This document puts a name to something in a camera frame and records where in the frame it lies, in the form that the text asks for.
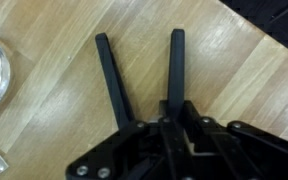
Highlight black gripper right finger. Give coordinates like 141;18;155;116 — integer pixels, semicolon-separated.
183;99;288;180

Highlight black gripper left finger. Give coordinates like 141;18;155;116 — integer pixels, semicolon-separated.
65;99;172;180

